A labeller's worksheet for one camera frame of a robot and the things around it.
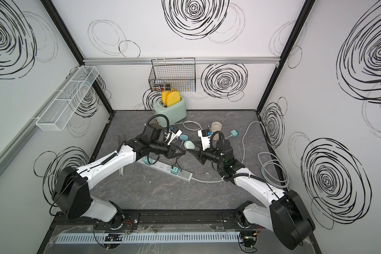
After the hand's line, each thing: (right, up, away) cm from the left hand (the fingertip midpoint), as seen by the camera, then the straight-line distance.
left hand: (184, 153), depth 76 cm
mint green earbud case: (+3, +4, 0) cm, 5 cm away
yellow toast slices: (-10, +31, +23) cm, 40 cm away
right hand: (+4, +4, 0) cm, 6 cm away
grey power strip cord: (+51, -13, +13) cm, 54 cm away
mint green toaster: (-7, +22, +26) cm, 34 cm away
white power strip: (-10, -11, +11) cm, 19 cm away
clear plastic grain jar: (+19, +13, +22) cm, 32 cm away
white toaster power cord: (+1, +17, +38) cm, 42 cm away
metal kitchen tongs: (-43, +5, +29) cm, 52 cm away
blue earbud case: (-2, +6, +25) cm, 26 cm away
